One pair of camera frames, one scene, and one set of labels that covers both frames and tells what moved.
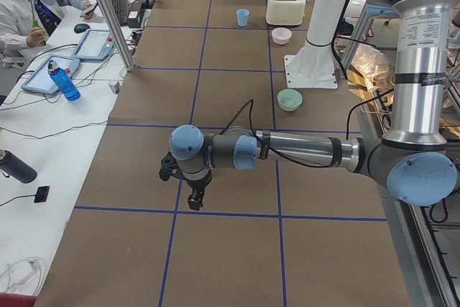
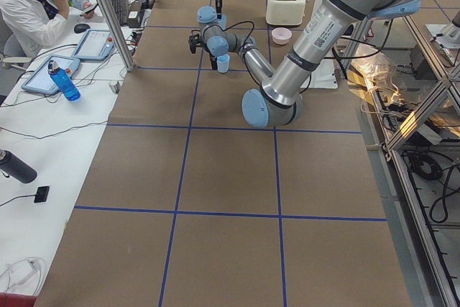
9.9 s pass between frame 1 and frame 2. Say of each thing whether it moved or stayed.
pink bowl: stayed
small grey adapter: stayed
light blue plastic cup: moved
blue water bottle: stayed
